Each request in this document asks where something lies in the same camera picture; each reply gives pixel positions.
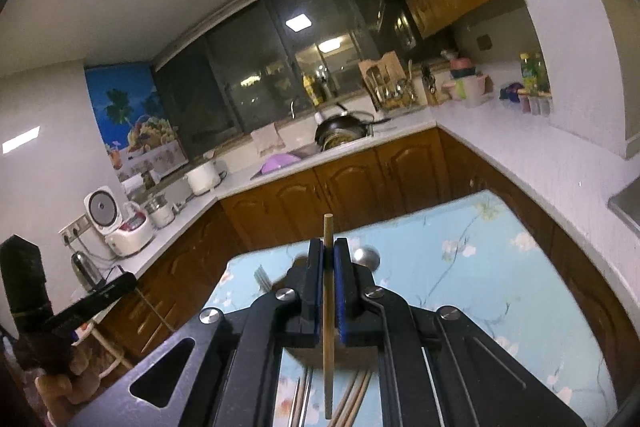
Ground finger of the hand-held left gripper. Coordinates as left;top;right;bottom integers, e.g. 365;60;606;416
42;272;139;334

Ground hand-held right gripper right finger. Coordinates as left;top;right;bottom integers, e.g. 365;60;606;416
334;237;588;427

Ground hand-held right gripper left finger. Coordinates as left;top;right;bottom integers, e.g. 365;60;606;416
65;238;326;427

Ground person's left hand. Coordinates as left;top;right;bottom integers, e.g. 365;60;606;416
30;344;103;408

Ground steel electric kettle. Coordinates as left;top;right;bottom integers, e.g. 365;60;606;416
71;251;107;294

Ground metal spoon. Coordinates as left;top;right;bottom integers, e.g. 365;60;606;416
350;244;382;271

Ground white stool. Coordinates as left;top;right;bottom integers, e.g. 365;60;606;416
74;317;137;374

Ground white rice cooker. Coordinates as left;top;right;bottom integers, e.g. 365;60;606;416
82;184;157;259

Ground wooden base cabinets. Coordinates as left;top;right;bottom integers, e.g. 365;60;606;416
94;127;640;385

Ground metal chopstick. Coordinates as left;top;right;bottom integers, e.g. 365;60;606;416
301;367;317;427

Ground floral blue tablecloth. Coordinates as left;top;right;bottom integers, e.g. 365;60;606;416
202;189;621;427

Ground purple plastic basin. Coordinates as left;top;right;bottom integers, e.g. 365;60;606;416
262;152;302;176

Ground metal steamer pot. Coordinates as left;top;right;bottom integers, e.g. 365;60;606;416
317;130;372;151

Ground white round cooker pot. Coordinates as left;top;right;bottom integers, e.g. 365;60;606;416
185;160;224;198

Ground beige dish towel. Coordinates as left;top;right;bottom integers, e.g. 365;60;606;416
249;122;286;156

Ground black wok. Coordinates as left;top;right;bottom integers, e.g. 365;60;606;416
313;104;394;143

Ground yellow oil bottle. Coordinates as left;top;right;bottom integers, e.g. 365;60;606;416
302;72;326;107

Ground wooden knife block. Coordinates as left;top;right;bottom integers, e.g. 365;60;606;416
421;64;441;107

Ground dark sliding window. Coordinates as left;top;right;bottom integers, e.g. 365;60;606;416
150;0;397;158

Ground stack of coloured bowls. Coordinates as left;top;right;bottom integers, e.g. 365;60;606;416
449;54;479;80

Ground stainless steel sink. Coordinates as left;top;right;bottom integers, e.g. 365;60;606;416
607;179;640;229

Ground wall socket strip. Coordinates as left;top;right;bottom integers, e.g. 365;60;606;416
58;217;91;249

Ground fruit and palm wall poster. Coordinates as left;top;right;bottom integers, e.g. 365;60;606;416
83;66;189;184

